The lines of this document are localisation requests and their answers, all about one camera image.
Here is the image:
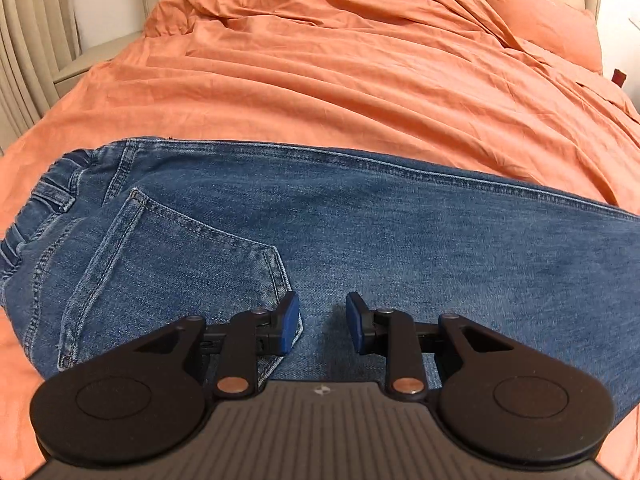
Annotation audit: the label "beige pleated curtain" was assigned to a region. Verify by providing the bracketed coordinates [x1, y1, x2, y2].
[0, 0, 84, 153]

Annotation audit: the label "blue denim pants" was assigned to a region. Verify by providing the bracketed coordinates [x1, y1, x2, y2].
[0, 136, 640, 427]

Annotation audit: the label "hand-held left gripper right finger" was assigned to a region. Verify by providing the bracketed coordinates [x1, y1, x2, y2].
[346, 291, 512, 395]

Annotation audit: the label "beige nightstand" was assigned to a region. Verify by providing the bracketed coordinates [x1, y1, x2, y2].
[52, 30, 147, 87]

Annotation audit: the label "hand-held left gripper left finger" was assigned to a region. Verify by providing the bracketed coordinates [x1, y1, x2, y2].
[134, 291, 302, 396]

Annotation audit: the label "orange duvet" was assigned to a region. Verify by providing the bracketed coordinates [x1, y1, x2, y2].
[0, 0, 640, 480]

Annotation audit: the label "orange pillow with white print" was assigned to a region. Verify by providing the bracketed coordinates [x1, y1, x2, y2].
[459, 0, 604, 74]

